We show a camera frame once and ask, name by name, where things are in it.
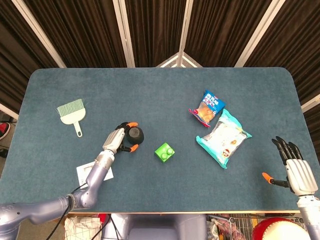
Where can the red round drum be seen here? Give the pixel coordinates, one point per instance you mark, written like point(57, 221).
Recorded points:
point(280, 230)

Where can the teal white snack bag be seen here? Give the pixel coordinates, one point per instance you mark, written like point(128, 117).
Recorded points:
point(225, 140)

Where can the red black shoe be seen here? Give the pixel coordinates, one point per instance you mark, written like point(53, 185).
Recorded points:
point(3, 130)

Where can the white partition frame post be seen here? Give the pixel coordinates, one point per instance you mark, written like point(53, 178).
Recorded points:
point(39, 33)
point(311, 102)
point(124, 33)
point(186, 25)
point(258, 33)
point(7, 110)

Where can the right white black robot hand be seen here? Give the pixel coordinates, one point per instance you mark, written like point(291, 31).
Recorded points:
point(300, 177)

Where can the dark brown curtain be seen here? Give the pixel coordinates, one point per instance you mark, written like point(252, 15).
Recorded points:
point(155, 30)

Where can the white triangular frame base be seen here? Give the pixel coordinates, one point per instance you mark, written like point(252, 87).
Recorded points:
point(180, 61)

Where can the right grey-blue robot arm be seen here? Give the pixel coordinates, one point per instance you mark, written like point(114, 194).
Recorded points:
point(308, 215)

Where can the black round cup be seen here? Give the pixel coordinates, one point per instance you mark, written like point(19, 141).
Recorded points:
point(136, 136)

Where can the blue felt table mat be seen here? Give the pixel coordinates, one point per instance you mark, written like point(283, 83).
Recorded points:
point(160, 100)

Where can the green toy building block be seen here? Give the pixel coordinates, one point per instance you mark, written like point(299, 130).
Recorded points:
point(163, 153)

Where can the white checked cloth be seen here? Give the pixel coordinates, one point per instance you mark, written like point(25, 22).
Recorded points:
point(81, 228)

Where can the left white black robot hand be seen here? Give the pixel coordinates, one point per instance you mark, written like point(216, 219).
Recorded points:
point(113, 141)

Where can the grey-blue robot torso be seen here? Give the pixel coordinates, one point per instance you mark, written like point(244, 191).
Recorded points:
point(155, 227)

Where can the blue snack bag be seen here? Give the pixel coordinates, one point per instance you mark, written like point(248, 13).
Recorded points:
point(208, 107)

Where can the pale green hand brush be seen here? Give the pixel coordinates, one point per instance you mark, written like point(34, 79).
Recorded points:
point(71, 112)

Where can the white printed card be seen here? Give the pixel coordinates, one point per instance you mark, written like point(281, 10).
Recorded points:
point(82, 172)

